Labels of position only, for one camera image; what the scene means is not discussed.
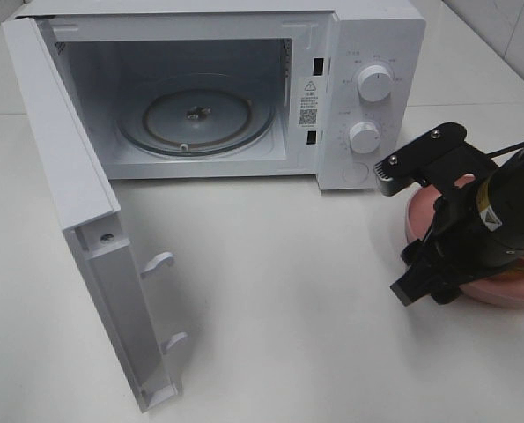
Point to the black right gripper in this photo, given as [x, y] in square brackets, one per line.
[466, 241]

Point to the pink plate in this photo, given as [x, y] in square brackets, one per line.
[497, 290]

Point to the white timer knob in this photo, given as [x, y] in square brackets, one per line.
[364, 137]

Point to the white microwave door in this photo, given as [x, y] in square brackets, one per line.
[88, 213]

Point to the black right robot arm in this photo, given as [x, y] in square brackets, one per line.
[507, 195]

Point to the white upper power knob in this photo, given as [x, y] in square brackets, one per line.
[375, 82]

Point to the white microwave oven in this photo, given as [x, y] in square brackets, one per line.
[308, 53]

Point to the glass turntable plate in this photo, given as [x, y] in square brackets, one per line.
[196, 115]

